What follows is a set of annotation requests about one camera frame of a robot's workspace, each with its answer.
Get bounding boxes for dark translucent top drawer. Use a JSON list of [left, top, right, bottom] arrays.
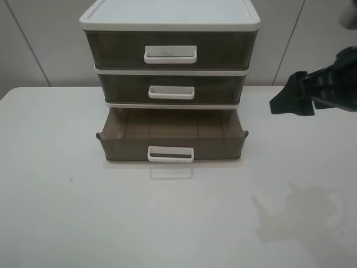
[[85, 31, 257, 70]]

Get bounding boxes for dark translucent drawer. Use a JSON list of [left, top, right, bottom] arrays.
[[85, 31, 257, 70], [98, 74, 245, 105], [96, 108, 249, 162]]

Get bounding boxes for dark translucent middle drawer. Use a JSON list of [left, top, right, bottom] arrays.
[[98, 74, 245, 105]]

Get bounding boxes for dark translucent bottom drawer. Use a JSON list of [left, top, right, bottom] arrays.
[[96, 108, 249, 162]]

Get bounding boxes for white plastic drawer cabinet frame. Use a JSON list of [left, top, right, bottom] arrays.
[[79, 1, 260, 109]]

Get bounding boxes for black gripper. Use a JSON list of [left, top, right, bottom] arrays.
[[269, 46, 356, 116]]

